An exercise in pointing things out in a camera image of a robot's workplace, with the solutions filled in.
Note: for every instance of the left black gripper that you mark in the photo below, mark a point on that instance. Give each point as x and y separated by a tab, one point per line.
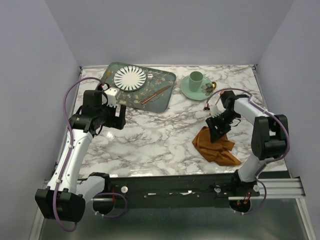
116	122

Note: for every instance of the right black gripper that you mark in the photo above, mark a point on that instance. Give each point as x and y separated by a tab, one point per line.
214	134

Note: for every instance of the orange-brown cloth napkin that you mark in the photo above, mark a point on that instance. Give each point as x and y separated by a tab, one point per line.
218	152

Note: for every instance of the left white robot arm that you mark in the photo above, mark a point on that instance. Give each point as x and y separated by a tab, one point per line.
64	197

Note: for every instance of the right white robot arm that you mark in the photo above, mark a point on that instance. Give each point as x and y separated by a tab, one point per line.
270	141

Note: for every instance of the gold spoon with flower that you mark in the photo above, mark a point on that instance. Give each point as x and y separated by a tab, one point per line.
208	88

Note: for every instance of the teal floral serving tray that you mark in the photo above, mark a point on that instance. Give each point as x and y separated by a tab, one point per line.
133	99

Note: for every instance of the white black striped plate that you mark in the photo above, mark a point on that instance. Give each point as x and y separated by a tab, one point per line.
129	78

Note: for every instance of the mint green saucer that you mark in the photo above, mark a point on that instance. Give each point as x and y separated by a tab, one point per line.
197	91

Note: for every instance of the mint green cup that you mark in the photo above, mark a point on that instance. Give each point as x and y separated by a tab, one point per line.
195	80

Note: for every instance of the copper table knife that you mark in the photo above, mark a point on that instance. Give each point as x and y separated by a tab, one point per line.
155	94

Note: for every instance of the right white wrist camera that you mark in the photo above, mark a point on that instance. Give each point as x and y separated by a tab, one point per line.
214	111

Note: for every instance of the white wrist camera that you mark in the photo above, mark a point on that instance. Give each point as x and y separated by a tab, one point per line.
214	111
112	94

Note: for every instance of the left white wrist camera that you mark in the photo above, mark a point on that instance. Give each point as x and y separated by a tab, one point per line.
112	94

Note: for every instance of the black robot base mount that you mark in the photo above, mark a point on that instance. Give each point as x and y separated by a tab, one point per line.
150	192

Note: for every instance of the aluminium frame rail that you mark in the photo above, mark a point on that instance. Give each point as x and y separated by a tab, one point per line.
285	188

